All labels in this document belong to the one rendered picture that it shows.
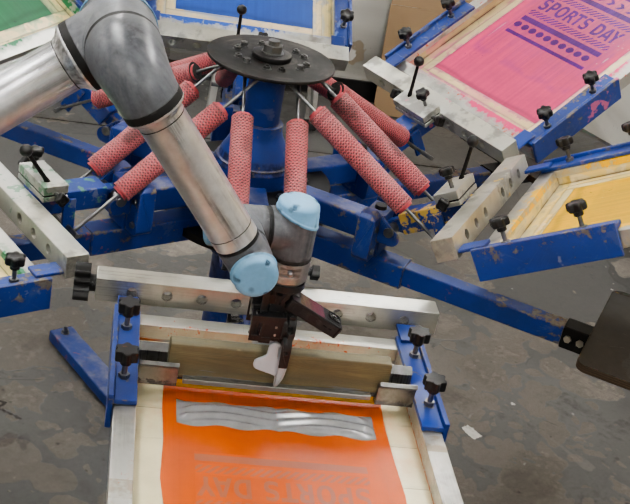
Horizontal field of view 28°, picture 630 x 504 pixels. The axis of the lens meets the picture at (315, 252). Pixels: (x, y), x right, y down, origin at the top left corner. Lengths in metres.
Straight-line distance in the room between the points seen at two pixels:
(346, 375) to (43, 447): 1.56
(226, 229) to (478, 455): 2.20
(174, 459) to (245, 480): 0.12
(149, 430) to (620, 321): 1.19
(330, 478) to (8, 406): 1.83
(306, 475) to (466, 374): 2.27
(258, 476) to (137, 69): 0.73
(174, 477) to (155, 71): 0.68
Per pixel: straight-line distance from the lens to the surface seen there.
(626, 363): 2.76
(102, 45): 1.84
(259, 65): 2.86
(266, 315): 2.19
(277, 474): 2.15
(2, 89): 1.96
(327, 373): 2.29
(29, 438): 3.72
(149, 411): 2.24
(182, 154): 1.87
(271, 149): 2.95
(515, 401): 4.32
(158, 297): 2.46
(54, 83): 1.94
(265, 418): 2.26
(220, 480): 2.11
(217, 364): 2.26
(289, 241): 2.11
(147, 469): 2.11
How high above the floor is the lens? 2.26
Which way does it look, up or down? 27 degrees down
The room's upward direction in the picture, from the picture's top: 12 degrees clockwise
